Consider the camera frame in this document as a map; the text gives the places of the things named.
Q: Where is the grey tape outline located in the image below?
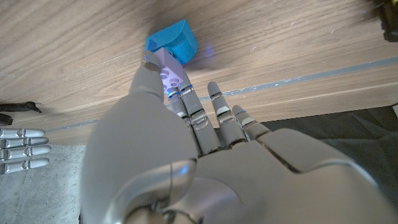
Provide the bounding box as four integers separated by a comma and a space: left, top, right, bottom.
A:
46, 57, 398, 133

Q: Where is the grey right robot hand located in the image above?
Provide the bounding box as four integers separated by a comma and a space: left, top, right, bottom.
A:
0, 128, 52, 175

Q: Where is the black fabric backdrop curtain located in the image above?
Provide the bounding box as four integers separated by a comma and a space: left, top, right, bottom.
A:
261, 105, 398, 200

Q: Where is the blue Lego brick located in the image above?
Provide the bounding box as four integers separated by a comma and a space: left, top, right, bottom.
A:
144, 19, 199, 65

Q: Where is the purple Lego brick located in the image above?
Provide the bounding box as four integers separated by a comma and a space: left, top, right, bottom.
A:
153, 47, 185, 94

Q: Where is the black braided right wrist strap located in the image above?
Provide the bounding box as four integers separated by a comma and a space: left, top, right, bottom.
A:
0, 101, 43, 127

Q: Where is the dark object top right corner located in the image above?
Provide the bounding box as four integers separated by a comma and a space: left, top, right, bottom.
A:
371, 0, 398, 43

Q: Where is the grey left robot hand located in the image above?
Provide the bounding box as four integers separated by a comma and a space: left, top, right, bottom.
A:
79, 50, 398, 224

